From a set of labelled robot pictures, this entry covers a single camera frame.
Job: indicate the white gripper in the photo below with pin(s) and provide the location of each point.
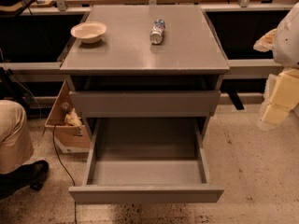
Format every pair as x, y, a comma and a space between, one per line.
287, 42

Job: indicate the grey drawer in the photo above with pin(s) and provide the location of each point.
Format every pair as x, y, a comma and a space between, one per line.
141, 104
146, 161

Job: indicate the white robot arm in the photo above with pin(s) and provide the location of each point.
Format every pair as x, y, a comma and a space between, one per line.
286, 41

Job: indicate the grey top drawer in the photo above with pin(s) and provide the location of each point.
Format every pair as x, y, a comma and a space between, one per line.
141, 104

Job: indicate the grey drawer cabinet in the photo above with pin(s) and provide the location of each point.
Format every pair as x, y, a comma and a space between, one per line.
190, 57

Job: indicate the silver soda can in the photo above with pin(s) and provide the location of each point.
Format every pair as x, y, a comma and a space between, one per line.
157, 32

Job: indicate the white bowl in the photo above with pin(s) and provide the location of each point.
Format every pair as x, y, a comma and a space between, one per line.
89, 32

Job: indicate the cardboard box with items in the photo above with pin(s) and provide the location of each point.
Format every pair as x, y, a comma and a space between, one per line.
69, 138

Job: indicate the black shoe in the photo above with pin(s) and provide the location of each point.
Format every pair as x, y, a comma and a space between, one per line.
29, 175

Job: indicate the person leg beige trousers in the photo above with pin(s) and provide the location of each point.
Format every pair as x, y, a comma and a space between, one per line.
16, 147

